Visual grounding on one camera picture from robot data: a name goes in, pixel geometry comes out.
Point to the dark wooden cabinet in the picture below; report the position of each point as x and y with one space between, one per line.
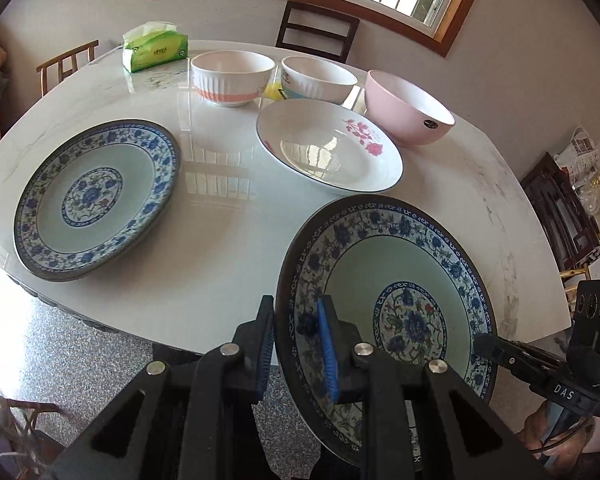
569 229

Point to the green tissue pack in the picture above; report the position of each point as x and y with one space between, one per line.
152 44

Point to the white ribbed bowl blue band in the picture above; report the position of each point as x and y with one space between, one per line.
315 79

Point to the blue floral plate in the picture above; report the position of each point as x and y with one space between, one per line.
94 197
401 279

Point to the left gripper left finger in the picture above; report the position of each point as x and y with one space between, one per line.
255 340

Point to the yellow warning sticker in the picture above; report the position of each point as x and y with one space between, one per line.
274 91

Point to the light wooden chair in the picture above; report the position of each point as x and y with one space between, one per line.
65 64

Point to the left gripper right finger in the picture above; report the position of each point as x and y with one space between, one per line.
344 380

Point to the white ribbed bowl pink band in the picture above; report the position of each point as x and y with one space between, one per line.
231 78

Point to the blue floral plate on table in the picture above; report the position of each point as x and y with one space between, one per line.
94 197

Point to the dark wooden chair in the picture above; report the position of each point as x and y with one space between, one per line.
317 31

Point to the right hand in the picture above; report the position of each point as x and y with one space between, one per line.
566 455

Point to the white plate with pink rose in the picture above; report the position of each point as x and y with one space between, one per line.
330 145

